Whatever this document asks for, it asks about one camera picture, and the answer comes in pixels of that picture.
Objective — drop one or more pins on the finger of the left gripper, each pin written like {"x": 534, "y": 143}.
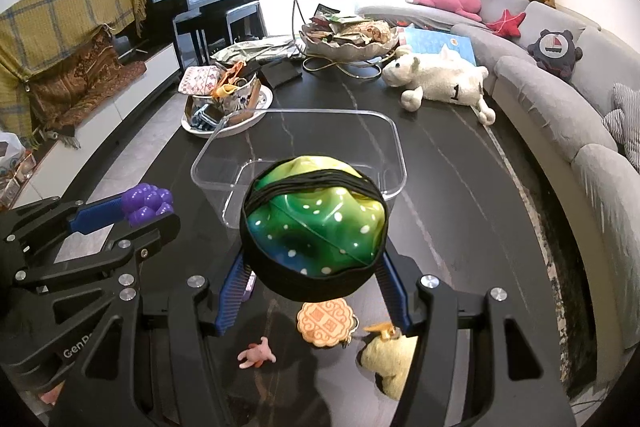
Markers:
{"x": 138, "y": 245}
{"x": 97, "y": 215}

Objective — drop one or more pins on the blue book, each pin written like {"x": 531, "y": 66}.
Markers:
{"x": 430, "y": 41}

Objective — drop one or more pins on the purple grape toy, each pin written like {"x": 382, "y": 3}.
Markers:
{"x": 144, "y": 202}

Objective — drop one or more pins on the white plush sheep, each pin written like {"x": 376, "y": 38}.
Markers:
{"x": 438, "y": 77}

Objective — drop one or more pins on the tiered lotus snack stand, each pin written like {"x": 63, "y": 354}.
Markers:
{"x": 354, "y": 45}

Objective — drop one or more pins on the person hand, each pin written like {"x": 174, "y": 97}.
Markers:
{"x": 50, "y": 397}

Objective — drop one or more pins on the green ball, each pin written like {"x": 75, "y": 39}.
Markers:
{"x": 313, "y": 228}

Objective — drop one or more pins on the grey star cushion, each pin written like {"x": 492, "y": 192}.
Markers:
{"x": 624, "y": 120}

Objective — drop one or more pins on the pink rabbit figurine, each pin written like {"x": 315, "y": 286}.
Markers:
{"x": 256, "y": 354}

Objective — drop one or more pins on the pink plush toy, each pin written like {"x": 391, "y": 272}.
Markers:
{"x": 466, "y": 8}

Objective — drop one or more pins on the grey curved sofa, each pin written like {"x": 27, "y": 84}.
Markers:
{"x": 562, "y": 124}

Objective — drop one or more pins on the black wallet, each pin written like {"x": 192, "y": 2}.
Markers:
{"x": 275, "y": 74}

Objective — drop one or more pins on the yellow plaid blanket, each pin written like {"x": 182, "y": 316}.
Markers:
{"x": 37, "y": 34}

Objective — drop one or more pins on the red star plush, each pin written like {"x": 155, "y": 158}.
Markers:
{"x": 507, "y": 25}

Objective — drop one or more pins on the yellow plush duck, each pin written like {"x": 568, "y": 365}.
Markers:
{"x": 389, "y": 355}

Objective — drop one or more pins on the brown patterned cloth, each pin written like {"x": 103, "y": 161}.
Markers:
{"x": 66, "y": 94}

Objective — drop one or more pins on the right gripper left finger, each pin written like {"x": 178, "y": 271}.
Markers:
{"x": 228, "y": 288}

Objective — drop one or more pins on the dark sailboat cushion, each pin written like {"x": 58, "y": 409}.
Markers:
{"x": 556, "y": 53}

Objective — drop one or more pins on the white oval tray with clutter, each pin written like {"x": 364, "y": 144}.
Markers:
{"x": 223, "y": 99}

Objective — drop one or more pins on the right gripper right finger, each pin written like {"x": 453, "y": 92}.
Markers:
{"x": 397, "y": 276}

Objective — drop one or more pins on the yellow mooncake keychain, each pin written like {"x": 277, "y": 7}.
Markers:
{"x": 327, "y": 324}

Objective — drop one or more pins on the black piano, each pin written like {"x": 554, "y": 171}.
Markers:
{"x": 192, "y": 26}

